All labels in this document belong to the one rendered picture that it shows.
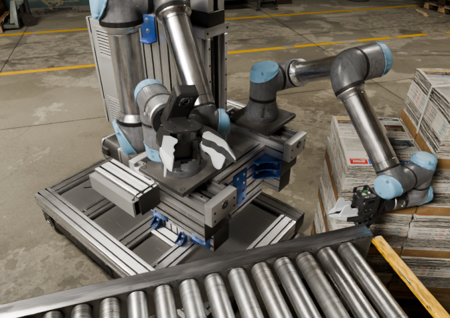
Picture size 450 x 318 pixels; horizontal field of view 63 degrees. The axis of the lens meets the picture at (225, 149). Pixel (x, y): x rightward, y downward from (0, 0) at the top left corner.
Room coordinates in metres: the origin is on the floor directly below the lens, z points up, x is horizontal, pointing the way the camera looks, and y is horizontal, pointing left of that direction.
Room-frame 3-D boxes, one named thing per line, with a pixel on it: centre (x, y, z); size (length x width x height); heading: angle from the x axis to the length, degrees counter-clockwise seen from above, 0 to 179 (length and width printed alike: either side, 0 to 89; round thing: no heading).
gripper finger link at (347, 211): (0.86, -0.38, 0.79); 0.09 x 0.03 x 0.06; 106
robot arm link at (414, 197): (0.95, -0.63, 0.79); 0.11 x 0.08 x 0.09; 106
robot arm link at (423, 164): (0.94, -0.61, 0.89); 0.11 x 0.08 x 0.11; 121
